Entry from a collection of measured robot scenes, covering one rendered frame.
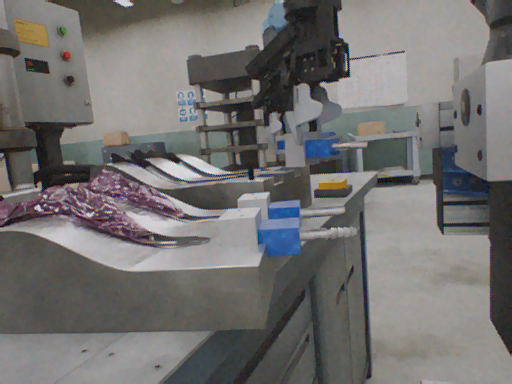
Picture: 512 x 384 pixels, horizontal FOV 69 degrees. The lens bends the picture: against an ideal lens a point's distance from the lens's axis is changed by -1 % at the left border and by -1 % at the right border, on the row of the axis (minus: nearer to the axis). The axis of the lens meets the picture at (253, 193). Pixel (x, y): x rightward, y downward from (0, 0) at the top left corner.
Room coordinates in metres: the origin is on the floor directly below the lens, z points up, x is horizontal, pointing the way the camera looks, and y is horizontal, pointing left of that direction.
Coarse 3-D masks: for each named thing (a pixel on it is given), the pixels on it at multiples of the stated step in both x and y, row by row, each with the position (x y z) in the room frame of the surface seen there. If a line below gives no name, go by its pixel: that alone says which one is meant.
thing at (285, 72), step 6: (282, 66) 0.59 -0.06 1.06; (288, 66) 0.59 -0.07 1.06; (282, 72) 0.59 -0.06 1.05; (288, 72) 0.58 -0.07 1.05; (282, 78) 0.58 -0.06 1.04; (288, 78) 0.58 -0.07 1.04; (294, 78) 0.59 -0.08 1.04; (282, 84) 0.58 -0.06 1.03; (288, 84) 0.58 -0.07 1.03; (294, 84) 0.59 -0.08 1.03; (282, 90) 0.58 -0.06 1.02; (288, 90) 0.58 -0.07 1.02; (282, 96) 0.58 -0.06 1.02; (288, 96) 0.58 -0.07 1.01; (282, 102) 0.58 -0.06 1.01; (288, 102) 0.58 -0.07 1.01; (288, 108) 0.58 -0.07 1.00
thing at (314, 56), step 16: (304, 0) 0.57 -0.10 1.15; (320, 0) 0.57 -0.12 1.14; (336, 0) 0.58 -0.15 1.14; (288, 16) 0.61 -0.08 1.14; (304, 16) 0.60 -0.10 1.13; (320, 16) 0.57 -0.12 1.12; (336, 16) 0.58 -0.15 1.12; (304, 32) 0.59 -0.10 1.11; (320, 32) 0.58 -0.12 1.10; (336, 32) 0.58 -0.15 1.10; (288, 48) 0.60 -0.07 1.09; (304, 48) 0.57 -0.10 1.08; (320, 48) 0.56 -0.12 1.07; (336, 48) 0.59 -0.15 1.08; (304, 64) 0.59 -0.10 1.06; (320, 64) 0.57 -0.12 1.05; (336, 64) 0.59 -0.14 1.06; (304, 80) 0.59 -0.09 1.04; (320, 80) 0.62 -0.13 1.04; (336, 80) 0.61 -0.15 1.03
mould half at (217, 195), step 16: (160, 160) 0.84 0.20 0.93; (192, 160) 0.91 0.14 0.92; (128, 176) 0.70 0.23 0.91; (144, 176) 0.71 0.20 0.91; (192, 176) 0.80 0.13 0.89; (288, 176) 0.69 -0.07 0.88; (304, 176) 0.78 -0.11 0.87; (160, 192) 0.67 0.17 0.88; (176, 192) 0.66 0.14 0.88; (192, 192) 0.64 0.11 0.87; (208, 192) 0.63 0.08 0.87; (224, 192) 0.61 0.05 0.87; (240, 192) 0.60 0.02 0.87; (256, 192) 0.59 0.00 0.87; (272, 192) 0.61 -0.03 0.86; (288, 192) 0.68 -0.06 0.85; (304, 192) 0.77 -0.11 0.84; (208, 208) 0.63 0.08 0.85; (224, 208) 0.62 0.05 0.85
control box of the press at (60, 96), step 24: (24, 0) 1.22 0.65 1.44; (24, 24) 1.20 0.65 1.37; (48, 24) 1.28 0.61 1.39; (72, 24) 1.37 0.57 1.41; (24, 48) 1.19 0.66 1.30; (48, 48) 1.27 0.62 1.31; (72, 48) 1.35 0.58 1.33; (24, 72) 1.18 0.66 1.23; (48, 72) 1.25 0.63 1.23; (72, 72) 1.34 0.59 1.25; (24, 96) 1.17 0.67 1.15; (48, 96) 1.24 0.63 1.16; (72, 96) 1.33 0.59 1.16; (24, 120) 1.16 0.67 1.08; (48, 120) 1.23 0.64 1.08; (72, 120) 1.31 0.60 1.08; (48, 144) 1.27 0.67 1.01
